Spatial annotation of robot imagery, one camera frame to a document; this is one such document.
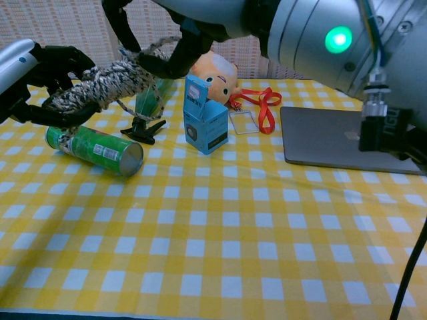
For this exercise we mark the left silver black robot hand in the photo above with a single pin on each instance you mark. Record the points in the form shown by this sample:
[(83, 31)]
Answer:
[(16, 66)]

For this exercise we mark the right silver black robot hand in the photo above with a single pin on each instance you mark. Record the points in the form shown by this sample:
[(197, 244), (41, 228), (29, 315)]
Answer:
[(207, 16)]

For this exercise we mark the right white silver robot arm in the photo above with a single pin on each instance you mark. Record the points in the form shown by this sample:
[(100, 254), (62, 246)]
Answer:
[(307, 40)]

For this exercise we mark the orange plush toy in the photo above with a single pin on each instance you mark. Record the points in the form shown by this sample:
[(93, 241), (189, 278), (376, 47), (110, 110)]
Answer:
[(220, 73)]

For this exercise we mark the green spray bottle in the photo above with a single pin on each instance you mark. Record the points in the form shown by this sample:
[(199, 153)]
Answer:
[(148, 100)]

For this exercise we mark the small blue cardboard box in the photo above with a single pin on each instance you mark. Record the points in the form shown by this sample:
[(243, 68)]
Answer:
[(203, 123)]

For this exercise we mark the clear badge holder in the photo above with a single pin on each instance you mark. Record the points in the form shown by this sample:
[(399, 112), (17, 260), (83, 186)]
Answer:
[(243, 121)]

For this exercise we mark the green chip can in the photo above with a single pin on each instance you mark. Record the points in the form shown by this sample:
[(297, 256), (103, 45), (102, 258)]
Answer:
[(100, 150)]

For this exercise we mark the grey laptop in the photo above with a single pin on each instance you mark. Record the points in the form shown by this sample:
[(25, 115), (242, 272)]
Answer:
[(320, 140)]

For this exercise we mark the yellow checkered tablecloth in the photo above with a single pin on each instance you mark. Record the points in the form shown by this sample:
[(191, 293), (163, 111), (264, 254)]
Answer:
[(213, 233)]

